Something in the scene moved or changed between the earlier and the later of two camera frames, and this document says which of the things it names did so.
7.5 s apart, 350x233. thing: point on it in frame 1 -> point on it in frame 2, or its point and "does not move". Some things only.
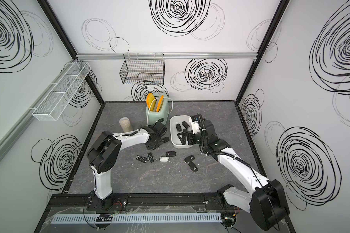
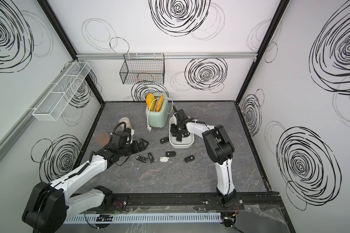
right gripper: (190, 135) -> (173, 130)
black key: (189, 158) does not move
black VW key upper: (165, 139) does not move
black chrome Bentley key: (150, 157) does not move
